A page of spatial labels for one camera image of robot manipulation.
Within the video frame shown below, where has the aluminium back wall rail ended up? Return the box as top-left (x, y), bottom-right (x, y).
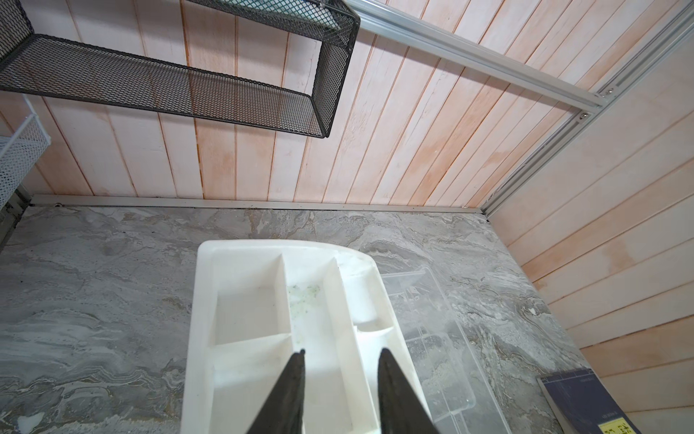
top-left (346, 1), bottom-right (607, 113)

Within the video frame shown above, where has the white plastic drawer organizer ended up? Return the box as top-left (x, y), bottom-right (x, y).
top-left (181, 240), bottom-right (424, 433)

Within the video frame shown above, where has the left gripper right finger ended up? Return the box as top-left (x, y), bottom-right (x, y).
top-left (377, 348), bottom-right (438, 434)

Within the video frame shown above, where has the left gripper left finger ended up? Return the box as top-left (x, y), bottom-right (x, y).
top-left (247, 349), bottom-right (305, 434)

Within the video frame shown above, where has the white wire wall shelf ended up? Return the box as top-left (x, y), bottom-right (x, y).
top-left (1, 95), bottom-right (52, 208)

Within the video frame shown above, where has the dark blue notebook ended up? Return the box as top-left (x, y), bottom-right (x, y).
top-left (538, 368), bottom-right (640, 434)

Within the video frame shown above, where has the black mesh wall basket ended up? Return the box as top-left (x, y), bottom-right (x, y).
top-left (1, 1), bottom-right (361, 139)

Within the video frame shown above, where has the clear plastic drawer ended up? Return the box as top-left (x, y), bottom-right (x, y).
top-left (382, 267), bottom-right (511, 433)

